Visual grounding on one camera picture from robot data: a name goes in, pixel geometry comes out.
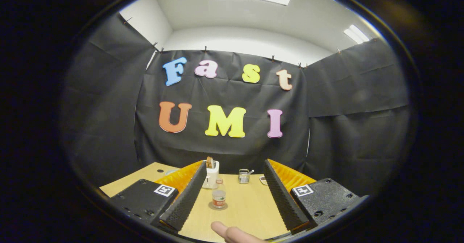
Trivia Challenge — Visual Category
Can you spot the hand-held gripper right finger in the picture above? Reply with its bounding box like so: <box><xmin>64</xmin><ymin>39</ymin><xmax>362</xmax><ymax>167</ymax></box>
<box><xmin>263</xmin><ymin>158</ymin><xmax>370</xmax><ymax>235</ymax></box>

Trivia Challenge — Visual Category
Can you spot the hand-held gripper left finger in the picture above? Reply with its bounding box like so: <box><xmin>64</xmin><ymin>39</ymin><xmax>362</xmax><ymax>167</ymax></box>
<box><xmin>109</xmin><ymin>160</ymin><xmax>208</xmax><ymax>234</ymax></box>

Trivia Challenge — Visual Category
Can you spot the clear juice bottle red label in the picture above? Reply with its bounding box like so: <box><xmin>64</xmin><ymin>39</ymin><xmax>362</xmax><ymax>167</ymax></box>
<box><xmin>212</xmin><ymin>178</ymin><xmax>227</xmax><ymax>209</ymax></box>

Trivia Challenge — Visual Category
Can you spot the wooden table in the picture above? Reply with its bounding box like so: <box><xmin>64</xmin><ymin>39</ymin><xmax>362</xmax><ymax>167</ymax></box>
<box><xmin>100</xmin><ymin>162</ymin><xmax>316</xmax><ymax>243</ymax></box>

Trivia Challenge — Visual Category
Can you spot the white toaster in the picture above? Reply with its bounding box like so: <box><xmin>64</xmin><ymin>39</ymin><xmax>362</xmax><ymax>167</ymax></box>
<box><xmin>202</xmin><ymin>160</ymin><xmax>220</xmax><ymax>189</ymax></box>

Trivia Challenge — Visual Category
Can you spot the black backdrop cloth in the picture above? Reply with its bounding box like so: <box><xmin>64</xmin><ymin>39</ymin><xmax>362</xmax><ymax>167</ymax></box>
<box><xmin>60</xmin><ymin>13</ymin><xmax>412</xmax><ymax>196</ymax></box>

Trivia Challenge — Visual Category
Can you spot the small ceiling light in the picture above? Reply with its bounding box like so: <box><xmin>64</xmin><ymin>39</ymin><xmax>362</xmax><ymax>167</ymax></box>
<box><xmin>343</xmin><ymin>24</ymin><xmax>370</xmax><ymax>44</ymax></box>

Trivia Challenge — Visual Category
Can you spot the small metal wire rack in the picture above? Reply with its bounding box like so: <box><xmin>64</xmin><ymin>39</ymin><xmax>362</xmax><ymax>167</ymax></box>
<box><xmin>238</xmin><ymin>169</ymin><xmax>255</xmax><ymax>184</ymax></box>

